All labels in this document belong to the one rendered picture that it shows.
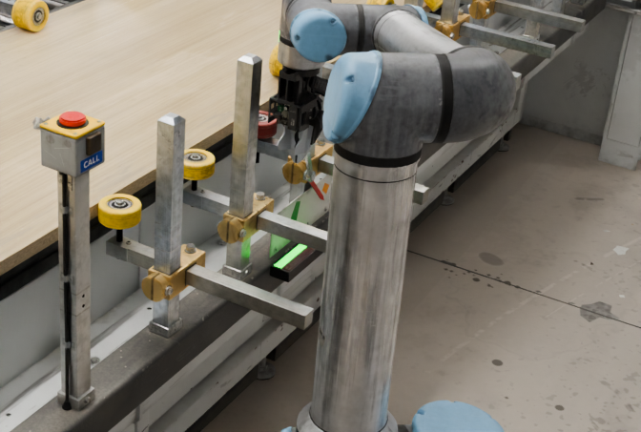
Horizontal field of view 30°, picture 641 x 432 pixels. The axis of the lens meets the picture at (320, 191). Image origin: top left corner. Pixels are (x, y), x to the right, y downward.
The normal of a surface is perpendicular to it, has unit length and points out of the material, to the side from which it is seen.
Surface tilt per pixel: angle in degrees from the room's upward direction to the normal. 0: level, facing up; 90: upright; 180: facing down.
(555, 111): 90
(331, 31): 90
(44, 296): 90
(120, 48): 0
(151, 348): 0
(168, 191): 90
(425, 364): 0
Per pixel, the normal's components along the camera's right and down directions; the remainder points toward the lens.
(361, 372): 0.10, 0.43
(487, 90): 0.63, -0.09
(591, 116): -0.48, 0.37
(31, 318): 0.87, 0.29
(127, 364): 0.08, -0.88
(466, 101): 0.37, 0.14
